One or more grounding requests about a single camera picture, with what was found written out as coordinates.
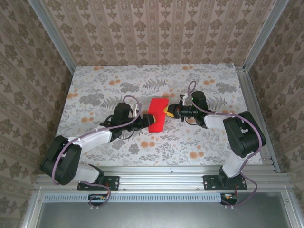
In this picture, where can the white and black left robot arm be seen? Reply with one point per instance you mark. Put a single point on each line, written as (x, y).
(92, 139)

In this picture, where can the aluminium side rail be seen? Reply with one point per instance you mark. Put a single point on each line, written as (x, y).
(259, 107)

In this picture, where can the grey metal panel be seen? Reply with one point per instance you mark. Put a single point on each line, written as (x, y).
(154, 216)

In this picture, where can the aluminium frame post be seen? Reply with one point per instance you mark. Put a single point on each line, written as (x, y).
(52, 35)
(263, 35)

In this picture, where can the floral patterned table cover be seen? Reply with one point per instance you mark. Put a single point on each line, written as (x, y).
(190, 78)

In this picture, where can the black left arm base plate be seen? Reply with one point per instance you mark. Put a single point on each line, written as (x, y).
(111, 183)

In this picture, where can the aluminium base beam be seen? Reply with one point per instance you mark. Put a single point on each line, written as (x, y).
(154, 175)

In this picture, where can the small electronics board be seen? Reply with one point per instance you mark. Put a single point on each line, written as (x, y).
(97, 198)
(229, 197)

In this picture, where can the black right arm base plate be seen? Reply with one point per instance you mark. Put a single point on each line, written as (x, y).
(210, 183)

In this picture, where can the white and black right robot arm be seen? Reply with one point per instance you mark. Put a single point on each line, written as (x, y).
(240, 133)

